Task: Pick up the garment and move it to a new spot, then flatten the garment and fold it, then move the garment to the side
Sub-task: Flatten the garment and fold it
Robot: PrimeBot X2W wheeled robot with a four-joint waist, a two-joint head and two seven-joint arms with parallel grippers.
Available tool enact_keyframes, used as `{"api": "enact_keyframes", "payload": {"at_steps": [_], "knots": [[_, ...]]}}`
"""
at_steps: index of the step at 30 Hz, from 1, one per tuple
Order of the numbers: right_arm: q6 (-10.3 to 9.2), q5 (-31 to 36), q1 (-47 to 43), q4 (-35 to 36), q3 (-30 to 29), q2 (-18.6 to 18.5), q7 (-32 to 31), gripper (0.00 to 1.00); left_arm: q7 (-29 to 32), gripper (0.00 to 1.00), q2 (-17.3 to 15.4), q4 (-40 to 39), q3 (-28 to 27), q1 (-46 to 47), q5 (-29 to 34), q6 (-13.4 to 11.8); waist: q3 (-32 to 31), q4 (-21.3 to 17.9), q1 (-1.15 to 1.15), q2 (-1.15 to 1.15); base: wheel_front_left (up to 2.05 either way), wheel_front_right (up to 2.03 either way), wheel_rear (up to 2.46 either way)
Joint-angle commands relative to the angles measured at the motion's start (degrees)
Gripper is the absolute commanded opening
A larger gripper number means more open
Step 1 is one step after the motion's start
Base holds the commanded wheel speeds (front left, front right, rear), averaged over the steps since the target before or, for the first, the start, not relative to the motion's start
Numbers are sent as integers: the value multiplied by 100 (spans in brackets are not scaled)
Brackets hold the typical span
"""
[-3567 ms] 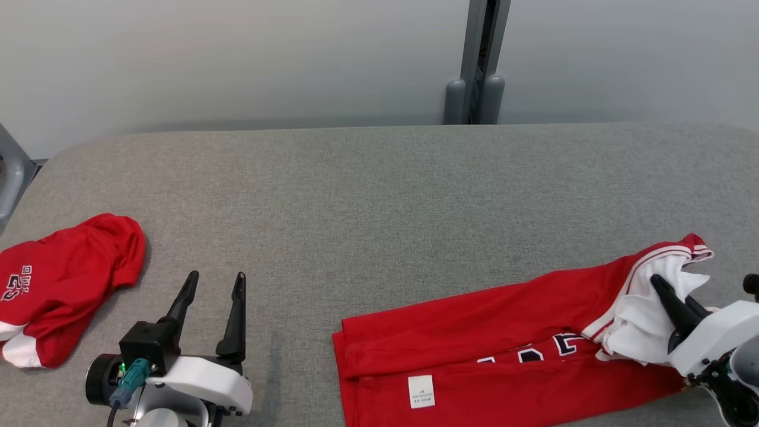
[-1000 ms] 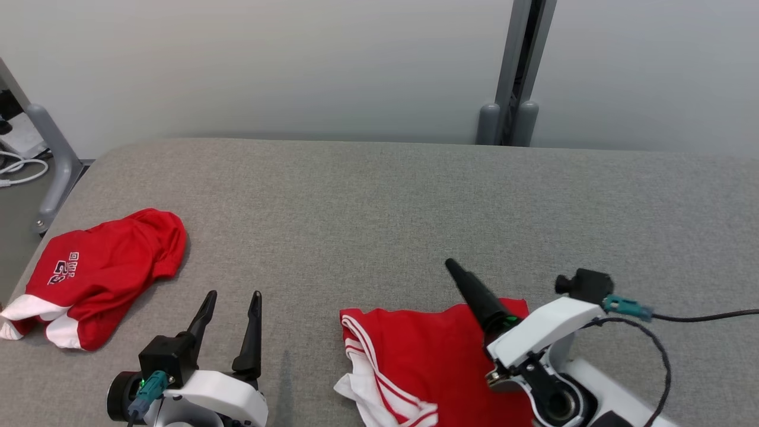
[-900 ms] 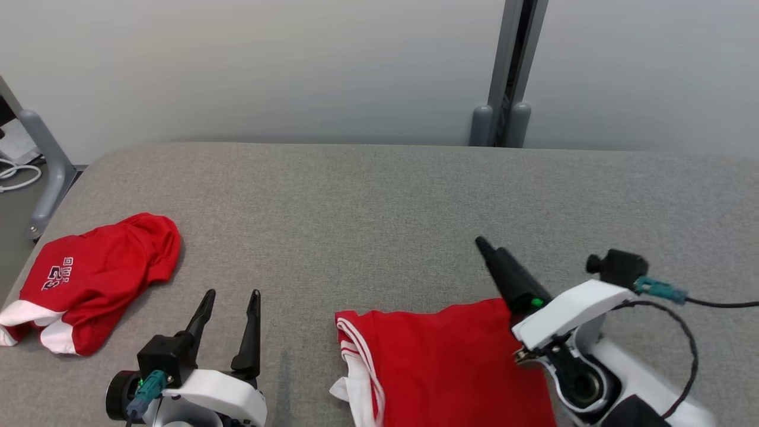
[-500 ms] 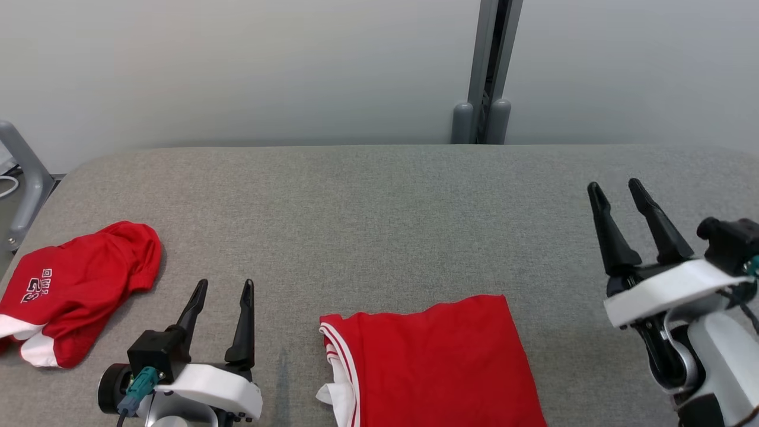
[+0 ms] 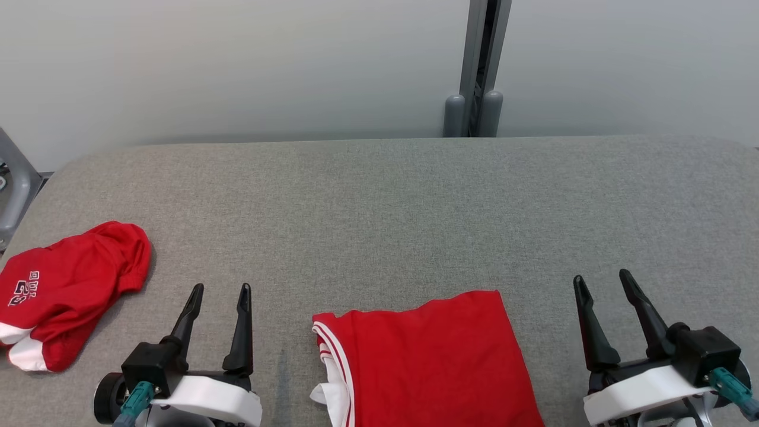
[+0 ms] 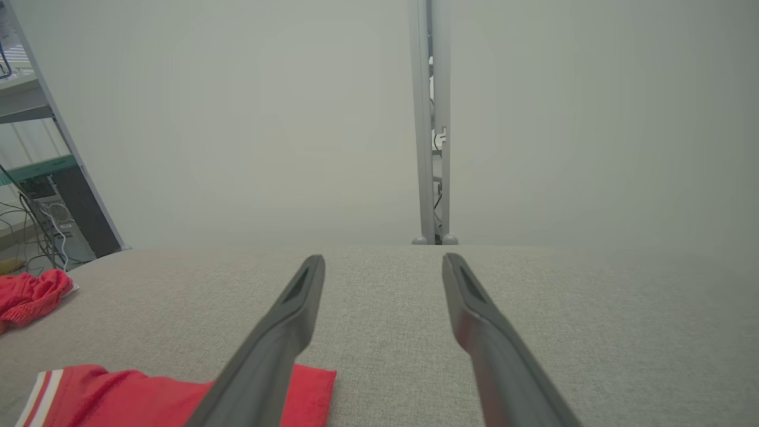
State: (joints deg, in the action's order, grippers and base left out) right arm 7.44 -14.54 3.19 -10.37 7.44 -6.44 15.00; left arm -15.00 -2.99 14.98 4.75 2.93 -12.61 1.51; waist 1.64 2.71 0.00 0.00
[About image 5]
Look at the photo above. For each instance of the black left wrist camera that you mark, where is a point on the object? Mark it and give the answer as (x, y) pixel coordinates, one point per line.
(148, 365)

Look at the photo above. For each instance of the grey partition post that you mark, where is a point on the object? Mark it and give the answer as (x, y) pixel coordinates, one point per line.
(454, 118)

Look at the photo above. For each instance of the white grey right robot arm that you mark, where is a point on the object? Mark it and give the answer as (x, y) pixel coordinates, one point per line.
(670, 420)

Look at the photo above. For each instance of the red Bulls jersey white sleeves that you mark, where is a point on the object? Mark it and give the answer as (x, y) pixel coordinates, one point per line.
(439, 367)

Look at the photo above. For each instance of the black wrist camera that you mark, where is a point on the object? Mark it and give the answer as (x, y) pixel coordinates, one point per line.
(148, 365)
(705, 353)

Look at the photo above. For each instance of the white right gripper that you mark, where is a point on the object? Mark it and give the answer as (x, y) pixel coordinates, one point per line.
(640, 388)

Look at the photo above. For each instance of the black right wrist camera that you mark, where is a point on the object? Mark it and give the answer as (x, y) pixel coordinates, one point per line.
(705, 353)

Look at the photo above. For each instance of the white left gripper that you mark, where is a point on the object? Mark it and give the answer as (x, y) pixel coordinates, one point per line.
(219, 397)

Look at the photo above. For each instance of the grey metal frame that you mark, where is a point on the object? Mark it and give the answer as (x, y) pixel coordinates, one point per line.
(18, 190)

